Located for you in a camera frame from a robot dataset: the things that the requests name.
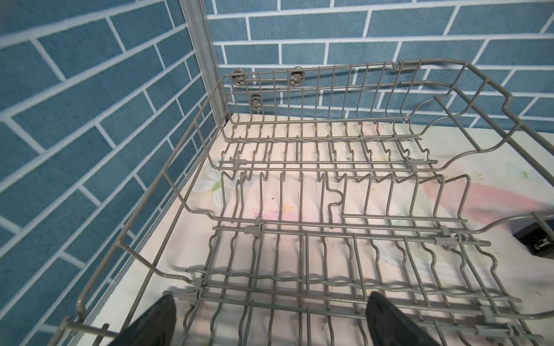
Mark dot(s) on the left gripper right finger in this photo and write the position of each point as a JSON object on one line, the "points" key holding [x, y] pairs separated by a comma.
{"points": [[390, 326]]}

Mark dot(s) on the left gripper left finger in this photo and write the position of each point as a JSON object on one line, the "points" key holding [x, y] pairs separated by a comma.
{"points": [[155, 326]]}

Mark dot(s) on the black stapler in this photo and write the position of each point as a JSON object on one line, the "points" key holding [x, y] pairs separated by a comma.
{"points": [[537, 241]]}

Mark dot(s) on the grey wire dish rack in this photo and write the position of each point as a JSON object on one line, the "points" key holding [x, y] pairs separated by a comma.
{"points": [[295, 194]]}

